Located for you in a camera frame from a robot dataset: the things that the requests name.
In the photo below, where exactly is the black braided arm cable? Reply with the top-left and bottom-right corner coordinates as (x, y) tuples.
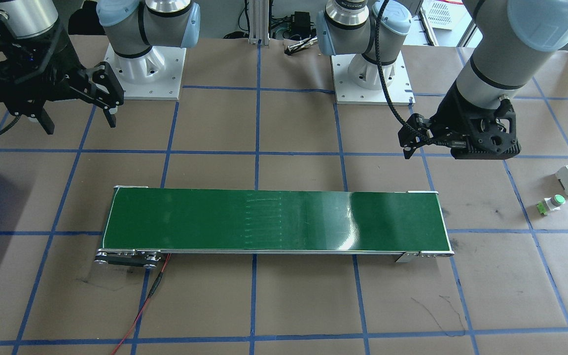
(374, 0), (435, 146)

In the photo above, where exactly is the green push button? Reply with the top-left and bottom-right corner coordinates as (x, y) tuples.
(536, 195), (566, 216)

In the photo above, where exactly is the silver metal clamp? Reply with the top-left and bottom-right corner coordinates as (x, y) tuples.
(286, 36), (319, 55)

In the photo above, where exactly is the metal bar frame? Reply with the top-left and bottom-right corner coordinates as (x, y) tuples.
(248, 0), (271, 46)

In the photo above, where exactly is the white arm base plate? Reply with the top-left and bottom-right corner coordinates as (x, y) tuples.
(331, 52), (415, 106)
(104, 43), (187, 101)

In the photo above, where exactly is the black power adapter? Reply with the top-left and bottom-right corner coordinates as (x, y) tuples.
(289, 11), (314, 35)

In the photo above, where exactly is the red black conveyor wire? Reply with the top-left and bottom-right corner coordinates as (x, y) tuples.
(111, 253), (171, 355)

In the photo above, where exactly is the green conveyor belt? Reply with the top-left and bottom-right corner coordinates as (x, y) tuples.
(94, 185), (455, 270)

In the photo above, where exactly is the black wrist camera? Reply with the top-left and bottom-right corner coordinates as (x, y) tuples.
(450, 138), (521, 160)

